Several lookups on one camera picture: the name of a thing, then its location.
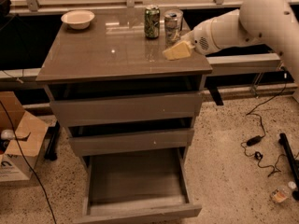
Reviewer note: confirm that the black metal stand leg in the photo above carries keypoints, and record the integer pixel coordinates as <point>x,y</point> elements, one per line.
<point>293,162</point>

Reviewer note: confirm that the grey open bottom drawer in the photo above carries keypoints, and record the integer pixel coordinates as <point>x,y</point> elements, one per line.
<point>138,187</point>

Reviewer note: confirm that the black table leg left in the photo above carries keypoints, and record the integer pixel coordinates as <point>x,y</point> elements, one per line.
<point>51,139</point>

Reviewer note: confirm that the grey drawer cabinet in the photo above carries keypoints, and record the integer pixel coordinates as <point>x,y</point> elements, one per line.
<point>113,58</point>

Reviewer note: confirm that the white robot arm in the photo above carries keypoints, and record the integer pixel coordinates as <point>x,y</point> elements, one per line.
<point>269,22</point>

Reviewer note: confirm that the grey middle drawer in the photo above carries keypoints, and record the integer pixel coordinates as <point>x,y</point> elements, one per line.
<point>127,142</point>

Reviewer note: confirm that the grey top drawer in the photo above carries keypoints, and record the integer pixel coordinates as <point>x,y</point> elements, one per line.
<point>126,109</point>

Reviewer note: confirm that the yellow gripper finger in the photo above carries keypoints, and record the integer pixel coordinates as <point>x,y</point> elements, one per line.
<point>182,49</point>

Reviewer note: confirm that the black power adapter with cable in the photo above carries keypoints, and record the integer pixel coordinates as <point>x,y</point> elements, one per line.
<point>257,155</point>

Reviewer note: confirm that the white paper bowl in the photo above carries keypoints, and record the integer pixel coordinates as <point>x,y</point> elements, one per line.
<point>78,19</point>

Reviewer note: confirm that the silver redbull can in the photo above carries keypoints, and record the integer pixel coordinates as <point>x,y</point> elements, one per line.
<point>172,26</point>

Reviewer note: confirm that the clear plastic bottle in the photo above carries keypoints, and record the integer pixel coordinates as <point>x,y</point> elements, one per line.
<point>283,192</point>

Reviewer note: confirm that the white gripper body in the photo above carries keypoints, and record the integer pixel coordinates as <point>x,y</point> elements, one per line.
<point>201,38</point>

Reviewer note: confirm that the green soda can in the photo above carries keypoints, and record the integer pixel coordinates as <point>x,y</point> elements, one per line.
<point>152,22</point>

